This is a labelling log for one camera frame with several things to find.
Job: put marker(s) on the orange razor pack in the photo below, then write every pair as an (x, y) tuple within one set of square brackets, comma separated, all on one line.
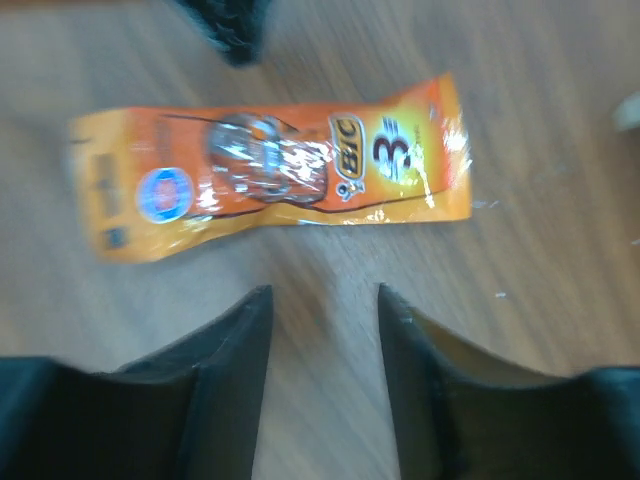
[(152, 182)]

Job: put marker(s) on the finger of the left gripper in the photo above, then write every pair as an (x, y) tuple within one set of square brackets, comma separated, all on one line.
[(235, 28)]

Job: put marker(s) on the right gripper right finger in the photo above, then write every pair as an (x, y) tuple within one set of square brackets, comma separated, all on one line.
[(461, 412)]

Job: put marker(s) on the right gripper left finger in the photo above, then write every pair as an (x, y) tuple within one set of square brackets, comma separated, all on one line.
[(188, 411)]

